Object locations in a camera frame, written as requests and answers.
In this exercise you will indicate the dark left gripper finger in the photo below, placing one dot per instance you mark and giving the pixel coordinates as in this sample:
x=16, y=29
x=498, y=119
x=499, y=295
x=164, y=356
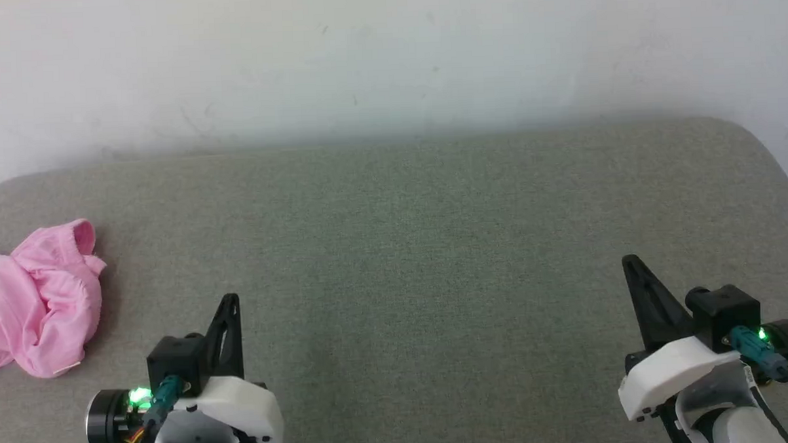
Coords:
x=231, y=358

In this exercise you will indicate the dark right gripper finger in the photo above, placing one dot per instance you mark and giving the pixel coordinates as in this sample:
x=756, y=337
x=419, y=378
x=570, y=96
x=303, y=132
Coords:
x=656, y=314

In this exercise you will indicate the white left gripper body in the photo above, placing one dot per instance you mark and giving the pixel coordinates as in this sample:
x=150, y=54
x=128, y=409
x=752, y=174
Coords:
x=243, y=407

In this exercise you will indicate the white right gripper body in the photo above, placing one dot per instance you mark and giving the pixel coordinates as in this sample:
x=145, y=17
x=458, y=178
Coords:
x=674, y=369

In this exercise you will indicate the pink garment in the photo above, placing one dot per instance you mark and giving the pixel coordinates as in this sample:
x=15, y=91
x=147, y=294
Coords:
x=36, y=306

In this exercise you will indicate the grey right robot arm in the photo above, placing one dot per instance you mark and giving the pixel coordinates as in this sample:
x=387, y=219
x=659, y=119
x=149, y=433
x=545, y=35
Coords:
x=735, y=426

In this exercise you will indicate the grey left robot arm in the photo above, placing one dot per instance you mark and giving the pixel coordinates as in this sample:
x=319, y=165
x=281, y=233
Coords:
x=106, y=422

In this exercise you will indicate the grey-green fabric sofa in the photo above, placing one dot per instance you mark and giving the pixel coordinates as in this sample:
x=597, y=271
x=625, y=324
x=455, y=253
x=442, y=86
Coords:
x=402, y=280

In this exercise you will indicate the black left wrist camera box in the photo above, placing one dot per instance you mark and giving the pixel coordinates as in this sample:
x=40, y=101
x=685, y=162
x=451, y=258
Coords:
x=176, y=360

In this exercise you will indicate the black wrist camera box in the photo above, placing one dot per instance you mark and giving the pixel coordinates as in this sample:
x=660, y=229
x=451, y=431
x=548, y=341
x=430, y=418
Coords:
x=725, y=311
x=176, y=360

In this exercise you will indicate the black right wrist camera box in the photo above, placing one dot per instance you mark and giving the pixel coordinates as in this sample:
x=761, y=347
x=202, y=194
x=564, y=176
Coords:
x=725, y=311

